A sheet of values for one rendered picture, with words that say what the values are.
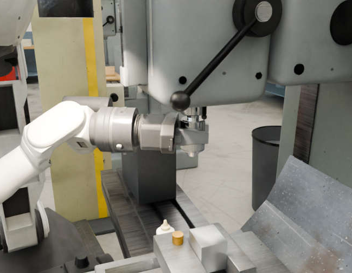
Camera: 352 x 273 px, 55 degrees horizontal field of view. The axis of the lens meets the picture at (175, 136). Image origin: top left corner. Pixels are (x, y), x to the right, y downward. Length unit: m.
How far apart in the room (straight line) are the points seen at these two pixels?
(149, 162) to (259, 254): 0.41
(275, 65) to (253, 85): 0.05
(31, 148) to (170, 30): 0.33
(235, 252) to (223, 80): 0.32
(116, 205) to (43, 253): 0.56
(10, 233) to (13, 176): 0.72
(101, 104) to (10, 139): 0.53
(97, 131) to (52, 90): 1.70
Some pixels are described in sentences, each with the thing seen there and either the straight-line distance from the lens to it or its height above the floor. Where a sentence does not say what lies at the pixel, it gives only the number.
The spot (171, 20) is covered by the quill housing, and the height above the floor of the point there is 1.44.
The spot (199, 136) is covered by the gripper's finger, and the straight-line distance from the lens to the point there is 0.62.
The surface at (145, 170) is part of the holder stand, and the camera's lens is 0.99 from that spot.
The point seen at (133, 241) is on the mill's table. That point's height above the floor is 0.93.
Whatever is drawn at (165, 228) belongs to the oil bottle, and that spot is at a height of 1.02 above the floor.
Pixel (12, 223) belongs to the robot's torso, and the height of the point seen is 0.76.
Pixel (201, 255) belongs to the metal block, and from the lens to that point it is 0.64.
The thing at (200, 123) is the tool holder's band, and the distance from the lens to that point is 0.62.
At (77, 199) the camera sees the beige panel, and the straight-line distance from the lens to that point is 2.60.
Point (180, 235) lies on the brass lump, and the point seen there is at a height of 1.05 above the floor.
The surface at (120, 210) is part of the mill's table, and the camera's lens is 1.01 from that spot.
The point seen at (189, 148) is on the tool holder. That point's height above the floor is 1.22.
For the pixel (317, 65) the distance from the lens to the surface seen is 0.61.
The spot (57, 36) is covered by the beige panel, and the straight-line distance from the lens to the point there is 2.29.
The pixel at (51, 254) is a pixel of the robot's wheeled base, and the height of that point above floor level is 0.57.
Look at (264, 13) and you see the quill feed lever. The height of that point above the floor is 1.45.
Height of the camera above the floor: 1.44
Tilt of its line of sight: 19 degrees down
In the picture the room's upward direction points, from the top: straight up
